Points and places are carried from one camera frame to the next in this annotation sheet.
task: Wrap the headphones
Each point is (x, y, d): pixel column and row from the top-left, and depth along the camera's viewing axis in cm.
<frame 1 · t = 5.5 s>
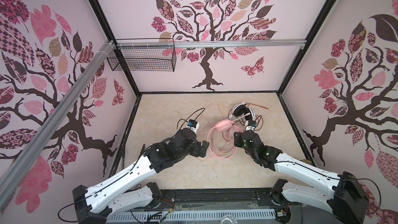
left hand: (199, 144, 71), fingers open
right hand: (235, 132, 82), fingers open
white black headphones: (240, 109, 102), point 8 cm above the table

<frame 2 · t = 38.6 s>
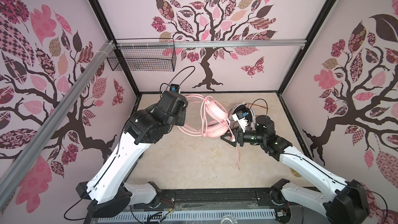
left hand: (175, 112, 63), fingers closed
right hand: (224, 134, 71), fingers open
the named things where they were.

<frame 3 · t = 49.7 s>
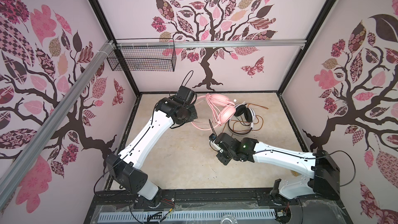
left hand: (192, 118, 75), fingers closed
right hand: (218, 151, 79), fingers closed
the named things where they were.

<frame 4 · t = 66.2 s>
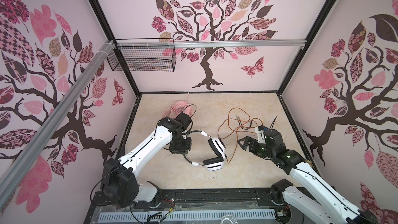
left hand: (185, 154, 75), fingers closed
right hand: (243, 142, 78), fingers open
white black headphones: (212, 164, 68), point 19 cm above the table

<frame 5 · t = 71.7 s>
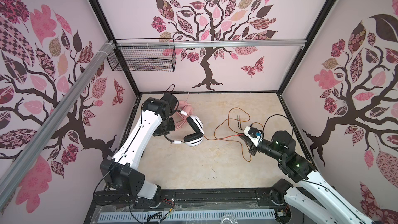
left hand: (164, 134, 74), fingers closed
right hand: (240, 131, 69), fingers closed
white black headphones: (195, 139, 74), point 21 cm above the table

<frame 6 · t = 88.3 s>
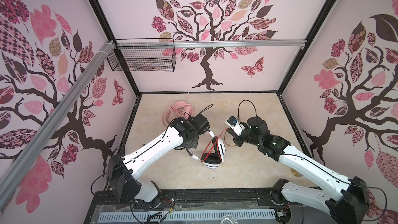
left hand: (186, 144, 75), fingers closed
right hand: (228, 127, 76), fingers closed
white black headphones: (214, 159, 73), point 16 cm above the table

